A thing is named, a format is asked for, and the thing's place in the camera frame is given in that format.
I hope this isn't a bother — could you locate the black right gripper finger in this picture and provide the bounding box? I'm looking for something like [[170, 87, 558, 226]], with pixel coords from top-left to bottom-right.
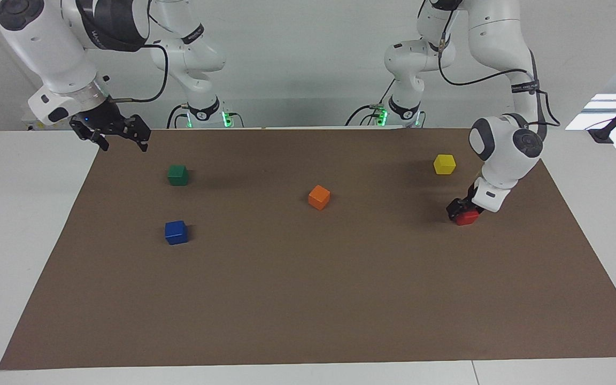
[[126, 114, 152, 152], [70, 123, 110, 152]]

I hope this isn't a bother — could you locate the yellow wooden block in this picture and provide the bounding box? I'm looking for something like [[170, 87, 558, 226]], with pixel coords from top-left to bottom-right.
[[434, 154, 457, 175]]

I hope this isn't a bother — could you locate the blue wooden block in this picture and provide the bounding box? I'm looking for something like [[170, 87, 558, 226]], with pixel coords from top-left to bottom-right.
[[165, 220, 189, 245]]

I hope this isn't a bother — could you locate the orange wooden block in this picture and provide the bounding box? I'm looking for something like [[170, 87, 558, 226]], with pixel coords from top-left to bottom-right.
[[308, 185, 331, 210]]

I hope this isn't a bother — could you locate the brown table mat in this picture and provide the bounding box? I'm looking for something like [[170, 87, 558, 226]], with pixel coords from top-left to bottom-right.
[[0, 127, 616, 371]]

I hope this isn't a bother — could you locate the black right base cable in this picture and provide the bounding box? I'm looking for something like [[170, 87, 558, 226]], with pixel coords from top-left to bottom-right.
[[167, 103, 189, 129]]

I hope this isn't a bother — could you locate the black base cable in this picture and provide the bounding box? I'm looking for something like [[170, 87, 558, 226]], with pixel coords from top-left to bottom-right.
[[345, 79, 396, 127], [167, 103, 189, 129]]

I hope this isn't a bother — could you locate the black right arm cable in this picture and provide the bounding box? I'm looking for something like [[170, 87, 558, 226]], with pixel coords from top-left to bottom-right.
[[107, 13, 170, 103]]

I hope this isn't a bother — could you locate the black left base cable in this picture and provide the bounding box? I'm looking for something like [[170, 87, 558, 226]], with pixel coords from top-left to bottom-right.
[[345, 79, 396, 127]]

